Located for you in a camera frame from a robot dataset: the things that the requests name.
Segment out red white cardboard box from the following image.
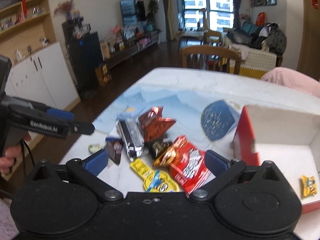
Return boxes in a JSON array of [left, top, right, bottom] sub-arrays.
[[232, 105, 319, 213]]

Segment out blue mountain table mat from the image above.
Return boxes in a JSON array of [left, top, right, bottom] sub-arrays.
[[92, 83, 249, 151]]

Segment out dark brown snack packet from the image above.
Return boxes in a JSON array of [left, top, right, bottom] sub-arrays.
[[105, 137, 123, 165]]

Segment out yellow minion snack packet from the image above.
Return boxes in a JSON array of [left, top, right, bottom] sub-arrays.
[[130, 159, 180, 193]]

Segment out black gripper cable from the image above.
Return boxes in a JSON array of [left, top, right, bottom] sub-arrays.
[[20, 139, 36, 178]]

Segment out window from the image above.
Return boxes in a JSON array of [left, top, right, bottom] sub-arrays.
[[176, 0, 234, 32]]

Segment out white cabinet with shelves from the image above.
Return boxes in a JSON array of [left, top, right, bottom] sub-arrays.
[[1, 0, 80, 111]]

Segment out green white snack packet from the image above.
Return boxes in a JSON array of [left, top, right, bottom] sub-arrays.
[[88, 144, 103, 154]]

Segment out person's left hand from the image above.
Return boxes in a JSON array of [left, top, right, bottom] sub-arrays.
[[0, 144, 25, 174]]

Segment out pink cushion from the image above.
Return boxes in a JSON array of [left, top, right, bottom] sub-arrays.
[[260, 67, 320, 98]]

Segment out sofa with clothes pile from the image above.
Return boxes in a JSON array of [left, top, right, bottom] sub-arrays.
[[222, 22, 287, 79]]

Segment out black small fridge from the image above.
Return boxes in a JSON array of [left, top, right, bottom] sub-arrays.
[[62, 17, 104, 99]]

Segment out red chips snack bag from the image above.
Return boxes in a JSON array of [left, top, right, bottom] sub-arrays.
[[153, 135, 210, 194]]

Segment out red foil snack bag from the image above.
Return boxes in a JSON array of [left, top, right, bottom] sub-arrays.
[[138, 107, 176, 142]]

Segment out black gold snack packet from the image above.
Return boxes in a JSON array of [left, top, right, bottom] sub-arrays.
[[146, 139, 172, 159]]

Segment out small yellow candy packet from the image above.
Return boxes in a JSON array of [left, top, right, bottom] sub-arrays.
[[301, 175, 317, 197]]

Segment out silver black snack bar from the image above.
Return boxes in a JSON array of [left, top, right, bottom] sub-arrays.
[[116, 119, 149, 162]]

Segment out dark tv console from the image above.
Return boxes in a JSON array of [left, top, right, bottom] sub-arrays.
[[104, 29, 161, 70]]

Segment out wooden dining chair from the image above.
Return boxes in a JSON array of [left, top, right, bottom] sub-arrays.
[[180, 45, 242, 75]]

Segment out wooden armchair by window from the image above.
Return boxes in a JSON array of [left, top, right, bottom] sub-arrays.
[[200, 8, 222, 46]]

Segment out yellow gift box on floor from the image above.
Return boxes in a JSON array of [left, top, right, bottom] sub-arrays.
[[95, 63, 112, 86]]

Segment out television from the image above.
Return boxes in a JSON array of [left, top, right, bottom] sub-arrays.
[[120, 0, 146, 25]]

